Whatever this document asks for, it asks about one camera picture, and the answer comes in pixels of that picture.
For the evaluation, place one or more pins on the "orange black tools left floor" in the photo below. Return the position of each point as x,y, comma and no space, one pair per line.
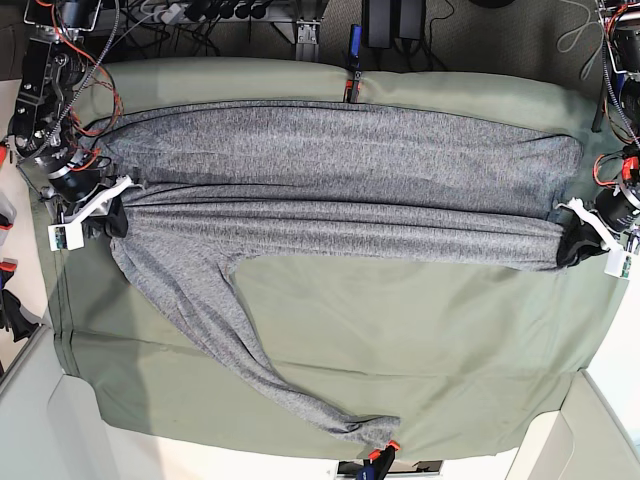
12,318

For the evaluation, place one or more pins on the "aluminium frame bracket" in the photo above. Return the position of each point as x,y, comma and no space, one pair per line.
307,41

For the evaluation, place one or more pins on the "blue orange clamp top centre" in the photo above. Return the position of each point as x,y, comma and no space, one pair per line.
352,86

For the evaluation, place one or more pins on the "red handled tool left edge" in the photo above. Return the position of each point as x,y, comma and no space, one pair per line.
4,150

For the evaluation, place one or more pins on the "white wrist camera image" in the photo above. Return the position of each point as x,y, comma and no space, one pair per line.
619,264
65,236

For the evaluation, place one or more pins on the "white power strip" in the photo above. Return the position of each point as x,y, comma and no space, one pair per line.
169,14

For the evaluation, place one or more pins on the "orange blue clamp bottom centre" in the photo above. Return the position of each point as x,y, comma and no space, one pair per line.
378,463

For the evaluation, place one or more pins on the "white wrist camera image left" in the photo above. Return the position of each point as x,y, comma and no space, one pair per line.
65,236

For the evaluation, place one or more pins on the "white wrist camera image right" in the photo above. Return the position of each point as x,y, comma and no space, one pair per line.
619,264

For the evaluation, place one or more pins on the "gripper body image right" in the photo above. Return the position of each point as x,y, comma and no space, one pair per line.
613,215

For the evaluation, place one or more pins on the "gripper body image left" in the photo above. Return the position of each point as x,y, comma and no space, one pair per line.
75,189

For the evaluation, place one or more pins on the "green table cloth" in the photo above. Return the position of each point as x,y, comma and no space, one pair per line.
468,389

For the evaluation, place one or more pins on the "grey heathered T-shirt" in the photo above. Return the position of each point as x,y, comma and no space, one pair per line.
369,216

